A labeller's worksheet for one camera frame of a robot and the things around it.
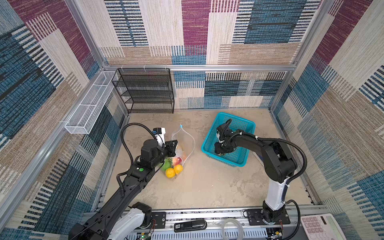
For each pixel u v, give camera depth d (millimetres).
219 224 729
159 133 684
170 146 664
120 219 550
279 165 509
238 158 943
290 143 479
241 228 709
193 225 700
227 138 710
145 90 1105
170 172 840
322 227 698
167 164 865
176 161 847
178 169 865
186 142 993
